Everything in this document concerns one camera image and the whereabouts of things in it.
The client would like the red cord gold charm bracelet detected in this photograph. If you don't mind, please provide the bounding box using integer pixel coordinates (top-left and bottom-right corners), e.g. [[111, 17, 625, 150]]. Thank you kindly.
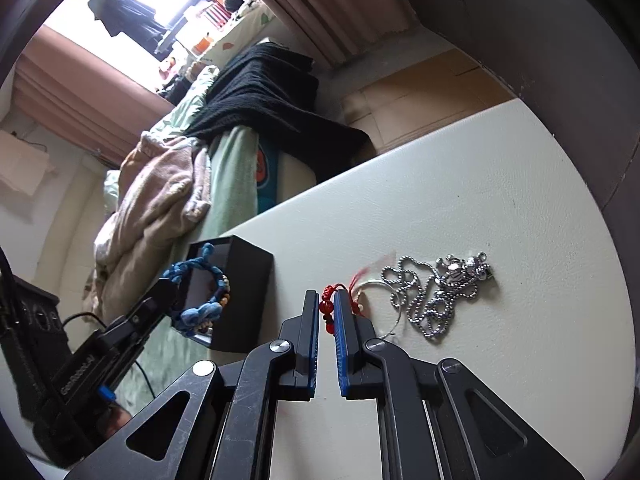
[[318, 252, 407, 340]]

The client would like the blue braided cord bracelet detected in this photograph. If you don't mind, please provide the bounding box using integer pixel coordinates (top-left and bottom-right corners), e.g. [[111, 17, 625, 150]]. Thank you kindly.
[[160, 242, 234, 338]]

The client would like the black jewelry box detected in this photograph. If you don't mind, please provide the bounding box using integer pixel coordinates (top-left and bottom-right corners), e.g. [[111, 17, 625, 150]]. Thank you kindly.
[[170, 235, 273, 353]]

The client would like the operator hand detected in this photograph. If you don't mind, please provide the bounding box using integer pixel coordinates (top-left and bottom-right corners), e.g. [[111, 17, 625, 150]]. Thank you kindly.
[[103, 404, 132, 439]]

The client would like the green bed sheet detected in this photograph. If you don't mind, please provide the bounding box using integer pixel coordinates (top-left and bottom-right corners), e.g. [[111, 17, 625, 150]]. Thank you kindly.
[[102, 64, 262, 416]]

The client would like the pink fleece blanket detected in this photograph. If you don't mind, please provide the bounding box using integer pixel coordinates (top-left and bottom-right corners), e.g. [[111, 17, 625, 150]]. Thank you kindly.
[[84, 132, 210, 323]]

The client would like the black knit blanket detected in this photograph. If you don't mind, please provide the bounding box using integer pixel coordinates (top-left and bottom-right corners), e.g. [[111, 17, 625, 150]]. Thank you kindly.
[[184, 42, 372, 183]]

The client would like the pink curtain left panel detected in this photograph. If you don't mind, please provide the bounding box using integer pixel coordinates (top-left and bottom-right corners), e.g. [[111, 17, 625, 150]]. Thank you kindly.
[[12, 26, 174, 166]]

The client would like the flattened cardboard sheet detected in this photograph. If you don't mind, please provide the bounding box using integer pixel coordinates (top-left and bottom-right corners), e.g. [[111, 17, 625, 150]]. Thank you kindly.
[[342, 48, 513, 154]]

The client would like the patterned white pillow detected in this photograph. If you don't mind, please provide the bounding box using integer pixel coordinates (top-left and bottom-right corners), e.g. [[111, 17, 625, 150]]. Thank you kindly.
[[198, 0, 276, 68]]

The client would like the pink curtain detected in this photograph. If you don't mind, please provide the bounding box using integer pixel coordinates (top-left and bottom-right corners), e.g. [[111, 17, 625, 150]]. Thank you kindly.
[[262, 0, 416, 67]]

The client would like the silver ball chain necklace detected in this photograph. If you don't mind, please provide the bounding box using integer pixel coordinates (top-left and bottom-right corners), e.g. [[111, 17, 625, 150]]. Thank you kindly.
[[380, 249, 497, 345]]

